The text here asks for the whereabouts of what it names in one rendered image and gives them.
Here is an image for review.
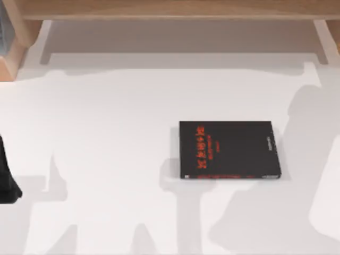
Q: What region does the wooden shelf unit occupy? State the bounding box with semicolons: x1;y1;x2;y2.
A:
0;0;340;82

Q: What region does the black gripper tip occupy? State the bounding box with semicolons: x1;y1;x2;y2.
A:
0;135;23;205

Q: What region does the black book with red lettering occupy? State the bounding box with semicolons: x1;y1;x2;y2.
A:
178;121;282;180

